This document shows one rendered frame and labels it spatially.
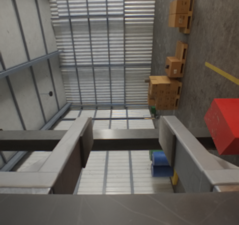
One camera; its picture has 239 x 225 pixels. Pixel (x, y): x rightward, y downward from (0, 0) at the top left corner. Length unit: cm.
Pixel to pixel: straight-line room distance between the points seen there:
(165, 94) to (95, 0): 843
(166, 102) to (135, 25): 733
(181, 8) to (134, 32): 700
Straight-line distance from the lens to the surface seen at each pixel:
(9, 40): 1034
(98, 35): 1294
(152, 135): 332
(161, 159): 740
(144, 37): 1305
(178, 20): 635
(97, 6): 1290
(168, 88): 680
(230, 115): 270
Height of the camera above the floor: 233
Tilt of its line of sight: 1 degrees up
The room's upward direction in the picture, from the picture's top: 91 degrees counter-clockwise
